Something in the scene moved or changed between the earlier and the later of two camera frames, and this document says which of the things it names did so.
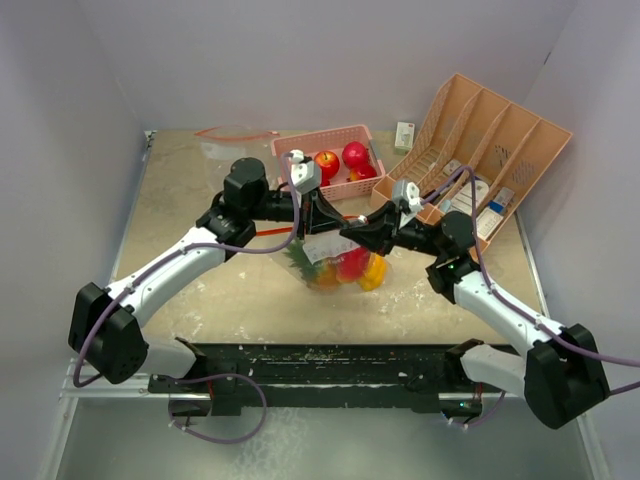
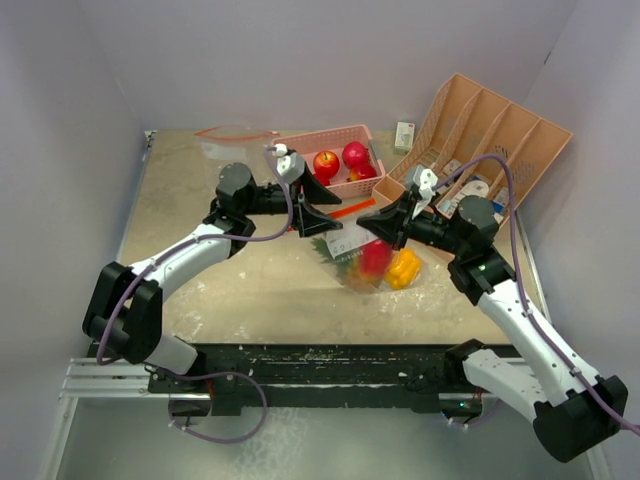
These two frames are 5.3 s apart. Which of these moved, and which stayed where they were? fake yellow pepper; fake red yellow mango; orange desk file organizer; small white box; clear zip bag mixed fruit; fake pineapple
Moved: clear zip bag mixed fruit; fake red yellow mango; fake pineapple; fake yellow pepper
Stayed: orange desk file organizer; small white box
